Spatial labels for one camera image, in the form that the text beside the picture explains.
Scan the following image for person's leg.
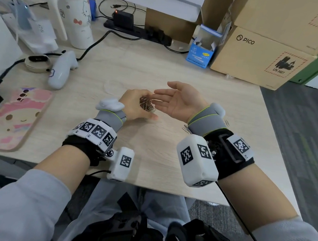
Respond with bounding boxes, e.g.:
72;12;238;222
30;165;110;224
137;189;197;232
55;175;148;241

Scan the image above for thick black power cable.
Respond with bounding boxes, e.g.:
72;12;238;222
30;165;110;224
0;19;144;100

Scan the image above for black charger adapter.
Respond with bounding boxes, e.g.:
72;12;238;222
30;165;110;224
111;9;135;32

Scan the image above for person's left leg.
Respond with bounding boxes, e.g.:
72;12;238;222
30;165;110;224
55;175;148;241

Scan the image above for black camera cable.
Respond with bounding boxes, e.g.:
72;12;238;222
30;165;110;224
86;168;112;179
210;182;279;241

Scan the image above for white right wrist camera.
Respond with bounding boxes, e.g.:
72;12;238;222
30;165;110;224
173;133;223;190

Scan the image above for grey wrist brace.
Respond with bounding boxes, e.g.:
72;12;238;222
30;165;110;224
187;104;229;139
93;108;128;134

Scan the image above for marker wristband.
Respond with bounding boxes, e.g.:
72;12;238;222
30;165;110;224
60;115;119;168
199;128;258;184

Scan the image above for person's right hand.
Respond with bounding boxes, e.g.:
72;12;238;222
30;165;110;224
149;78;211;126

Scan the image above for person's left hand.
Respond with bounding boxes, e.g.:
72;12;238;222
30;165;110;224
117;87;161;125

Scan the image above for person's left forearm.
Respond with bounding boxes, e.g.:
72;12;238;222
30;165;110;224
0;137;93;241

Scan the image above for beige round charger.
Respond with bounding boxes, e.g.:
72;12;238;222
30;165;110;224
23;52;53;75

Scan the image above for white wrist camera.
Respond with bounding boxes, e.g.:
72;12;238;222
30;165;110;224
173;133;223;190
105;145;136;184

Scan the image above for cardboard box with red label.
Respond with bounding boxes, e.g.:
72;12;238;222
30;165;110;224
209;23;318;95
227;0;318;56

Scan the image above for silver paper clips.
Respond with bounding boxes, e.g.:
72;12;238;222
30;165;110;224
181;114;232;138

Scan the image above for grey right wrist brace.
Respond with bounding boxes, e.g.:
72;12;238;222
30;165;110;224
187;104;229;139

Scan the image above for white cartoon bottle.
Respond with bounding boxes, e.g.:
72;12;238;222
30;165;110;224
40;0;98;51

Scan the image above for black backpack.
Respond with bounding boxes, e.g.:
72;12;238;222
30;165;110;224
66;188;250;241

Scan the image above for white handheld controller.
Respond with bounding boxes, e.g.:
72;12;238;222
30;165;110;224
47;48;80;92

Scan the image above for silver paper clip bundle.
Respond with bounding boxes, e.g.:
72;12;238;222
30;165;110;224
139;96;157;112

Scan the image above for white paper bag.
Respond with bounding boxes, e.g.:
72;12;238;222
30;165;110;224
0;0;63;56

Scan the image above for small blue box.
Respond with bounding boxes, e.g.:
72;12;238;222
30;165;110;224
86;0;98;21

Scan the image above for blue paper clip box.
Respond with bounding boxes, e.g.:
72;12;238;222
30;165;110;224
185;22;225;70

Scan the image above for black left camera cable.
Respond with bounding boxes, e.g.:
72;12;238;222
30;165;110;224
86;168;112;179

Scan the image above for thin black cable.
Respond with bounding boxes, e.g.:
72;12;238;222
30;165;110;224
97;0;147;23

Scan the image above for pink cartoon phone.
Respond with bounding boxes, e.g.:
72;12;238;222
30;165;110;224
0;84;55;156

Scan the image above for left marker wristband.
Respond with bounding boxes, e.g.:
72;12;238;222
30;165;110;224
60;115;119;168

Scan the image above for white left hand tracker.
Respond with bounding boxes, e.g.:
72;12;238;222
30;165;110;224
95;97;125;113

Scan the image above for plain brown cardboard box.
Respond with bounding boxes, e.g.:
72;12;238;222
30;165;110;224
143;0;238;48

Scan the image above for black right camera cable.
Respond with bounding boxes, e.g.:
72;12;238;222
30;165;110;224
210;182;279;241

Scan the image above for person's right leg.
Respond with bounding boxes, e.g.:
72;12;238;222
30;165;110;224
137;189;197;232

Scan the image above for wooden desk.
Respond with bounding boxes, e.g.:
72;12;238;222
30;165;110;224
0;0;318;222

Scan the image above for right marker wristband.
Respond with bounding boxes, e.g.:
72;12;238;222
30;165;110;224
199;128;258;184

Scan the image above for person's right forearm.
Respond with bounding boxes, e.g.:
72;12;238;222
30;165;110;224
212;160;318;241

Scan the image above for black power strip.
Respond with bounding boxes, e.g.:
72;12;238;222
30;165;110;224
102;18;174;47

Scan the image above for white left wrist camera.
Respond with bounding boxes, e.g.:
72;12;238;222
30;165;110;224
105;145;136;184

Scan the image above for grey left wrist brace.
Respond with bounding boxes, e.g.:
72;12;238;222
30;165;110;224
93;108;128;134

